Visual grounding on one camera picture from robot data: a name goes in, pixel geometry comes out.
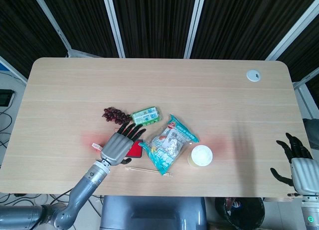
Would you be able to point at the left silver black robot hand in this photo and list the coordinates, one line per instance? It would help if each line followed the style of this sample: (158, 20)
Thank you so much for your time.
(117, 146)

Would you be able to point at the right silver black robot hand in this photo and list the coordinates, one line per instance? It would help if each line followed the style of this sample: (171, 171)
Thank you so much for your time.
(305, 174)

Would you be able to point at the white red stamp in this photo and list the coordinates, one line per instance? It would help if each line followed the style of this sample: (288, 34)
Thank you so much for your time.
(96, 146)

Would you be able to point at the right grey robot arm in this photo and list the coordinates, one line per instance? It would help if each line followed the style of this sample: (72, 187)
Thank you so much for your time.
(310, 210)

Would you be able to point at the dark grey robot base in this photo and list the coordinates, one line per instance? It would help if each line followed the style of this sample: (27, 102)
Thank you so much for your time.
(152, 212)

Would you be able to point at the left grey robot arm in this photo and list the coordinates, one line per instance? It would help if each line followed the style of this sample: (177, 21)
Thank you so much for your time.
(84, 182)

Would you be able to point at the red ink pad clear lid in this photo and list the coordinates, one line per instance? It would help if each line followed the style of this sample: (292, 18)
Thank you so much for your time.
(135, 151)

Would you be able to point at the wrapped wooden chopsticks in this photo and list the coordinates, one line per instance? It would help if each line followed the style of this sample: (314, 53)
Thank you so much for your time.
(139, 169)

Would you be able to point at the dark red grape bunch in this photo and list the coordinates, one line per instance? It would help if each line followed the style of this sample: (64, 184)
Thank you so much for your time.
(112, 114)

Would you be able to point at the green tissue pack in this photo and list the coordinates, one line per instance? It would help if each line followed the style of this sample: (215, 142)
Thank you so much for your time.
(145, 115)

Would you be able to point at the teal snack bag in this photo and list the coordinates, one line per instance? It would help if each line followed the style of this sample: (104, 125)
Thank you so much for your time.
(169, 143)

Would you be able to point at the black trash bin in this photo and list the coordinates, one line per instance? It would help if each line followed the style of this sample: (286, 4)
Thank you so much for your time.
(239, 215)

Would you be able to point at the clear tube white lid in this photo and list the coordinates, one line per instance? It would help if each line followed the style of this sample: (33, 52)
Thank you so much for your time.
(202, 155)

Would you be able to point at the black screen device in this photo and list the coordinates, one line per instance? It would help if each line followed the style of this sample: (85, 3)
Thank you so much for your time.
(5, 97)

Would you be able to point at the white partition post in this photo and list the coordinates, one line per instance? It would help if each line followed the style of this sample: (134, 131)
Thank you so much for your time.
(291, 33)
(52, 26)
(195, 23)
(113, 23)

